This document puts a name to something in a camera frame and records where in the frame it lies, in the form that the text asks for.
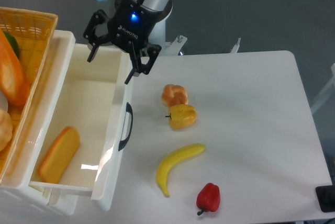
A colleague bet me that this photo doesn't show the yellow bell pepper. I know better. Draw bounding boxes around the yellow bell pepper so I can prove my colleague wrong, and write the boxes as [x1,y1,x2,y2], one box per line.
[165,104,197,130]

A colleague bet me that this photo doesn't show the round bread bun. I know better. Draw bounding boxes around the round bread bun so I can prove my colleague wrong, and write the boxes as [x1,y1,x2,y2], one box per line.
[0,108,13,151]

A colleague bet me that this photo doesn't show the green vegetable in basket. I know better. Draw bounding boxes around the green vegetable in basket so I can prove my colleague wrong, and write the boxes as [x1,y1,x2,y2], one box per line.
[4,31,20,59]

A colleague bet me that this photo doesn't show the black device at edge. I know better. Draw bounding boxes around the black device at edge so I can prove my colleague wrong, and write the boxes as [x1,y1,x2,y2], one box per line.
[315,185,335,212]

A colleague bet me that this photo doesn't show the black drawer handle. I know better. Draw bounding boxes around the black drawer handle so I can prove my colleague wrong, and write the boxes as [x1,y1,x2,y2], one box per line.
[118,102,133,151]

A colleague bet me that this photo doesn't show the yellow plastic banana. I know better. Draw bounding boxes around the yellow plastic banana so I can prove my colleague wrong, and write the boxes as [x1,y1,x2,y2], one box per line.
[155,143,206,198]

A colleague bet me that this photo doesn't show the yellow woven basket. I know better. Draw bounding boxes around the yellow woven basket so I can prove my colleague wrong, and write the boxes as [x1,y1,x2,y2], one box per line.
[1,7,58,178]

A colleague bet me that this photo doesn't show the red bell pepper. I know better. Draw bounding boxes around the red bell pepper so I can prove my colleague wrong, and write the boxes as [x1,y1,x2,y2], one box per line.
[196,183,220,216]

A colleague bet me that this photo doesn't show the orange-crusted bread slice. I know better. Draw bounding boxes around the orange-crusted bread slice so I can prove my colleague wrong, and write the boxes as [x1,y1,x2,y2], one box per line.
[38,126,80,184]

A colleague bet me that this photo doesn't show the braided bread roll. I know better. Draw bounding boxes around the braided bread roll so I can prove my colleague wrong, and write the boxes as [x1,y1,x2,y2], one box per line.
[161,84,188,108]

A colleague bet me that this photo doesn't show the orange baguette loaf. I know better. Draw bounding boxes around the orange baguette loaf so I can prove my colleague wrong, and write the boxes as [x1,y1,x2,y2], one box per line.
[1,30,30,106]

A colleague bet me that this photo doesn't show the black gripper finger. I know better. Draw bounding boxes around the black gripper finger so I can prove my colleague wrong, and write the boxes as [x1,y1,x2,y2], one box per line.
[125,44,162,85]
[83,9,110,62]

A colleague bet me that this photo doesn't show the white plastic drawer cabinet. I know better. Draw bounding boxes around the white plastic drawer cabinet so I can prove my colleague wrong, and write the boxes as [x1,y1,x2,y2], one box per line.
[1,30,78,215]

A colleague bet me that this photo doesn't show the open upper white drawer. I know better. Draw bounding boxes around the open upper white drawer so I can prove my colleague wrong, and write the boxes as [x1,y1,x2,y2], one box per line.
[28,43,135,212]

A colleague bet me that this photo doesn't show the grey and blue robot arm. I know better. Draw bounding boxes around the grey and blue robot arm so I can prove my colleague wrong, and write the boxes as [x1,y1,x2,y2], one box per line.
[83,0,169,84]

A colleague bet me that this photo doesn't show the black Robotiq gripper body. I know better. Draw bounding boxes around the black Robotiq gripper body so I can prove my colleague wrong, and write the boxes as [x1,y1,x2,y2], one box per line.
[107,0,158,52]

